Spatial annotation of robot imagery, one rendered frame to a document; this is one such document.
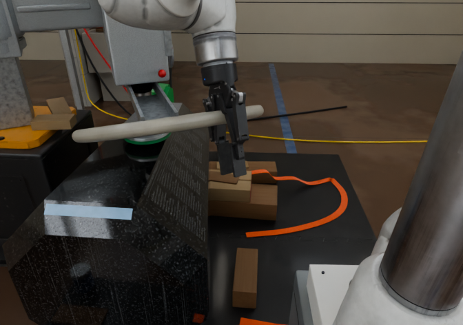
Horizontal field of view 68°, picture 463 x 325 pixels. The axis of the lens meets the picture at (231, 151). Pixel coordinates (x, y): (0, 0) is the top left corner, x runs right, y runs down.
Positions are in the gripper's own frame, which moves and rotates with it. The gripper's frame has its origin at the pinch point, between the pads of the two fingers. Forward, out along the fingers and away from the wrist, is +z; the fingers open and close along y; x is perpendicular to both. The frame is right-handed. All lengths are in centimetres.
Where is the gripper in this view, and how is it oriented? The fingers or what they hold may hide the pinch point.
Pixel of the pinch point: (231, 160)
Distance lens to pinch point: 75.0
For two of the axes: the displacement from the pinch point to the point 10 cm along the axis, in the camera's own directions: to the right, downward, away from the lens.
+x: -8.1, 1.9, -5.5
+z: 1.4, 9.8, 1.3
